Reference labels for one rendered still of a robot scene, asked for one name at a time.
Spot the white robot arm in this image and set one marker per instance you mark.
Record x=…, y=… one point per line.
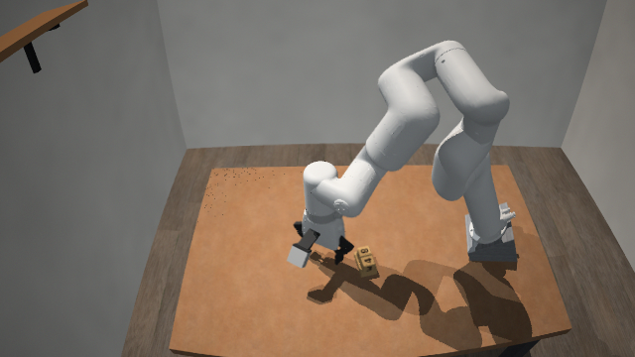
x=461, y=159

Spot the tan number cube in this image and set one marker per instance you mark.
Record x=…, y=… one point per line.
x=367, y=264
x=363, y=252

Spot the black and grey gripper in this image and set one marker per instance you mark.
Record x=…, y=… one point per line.
x=329, y=237

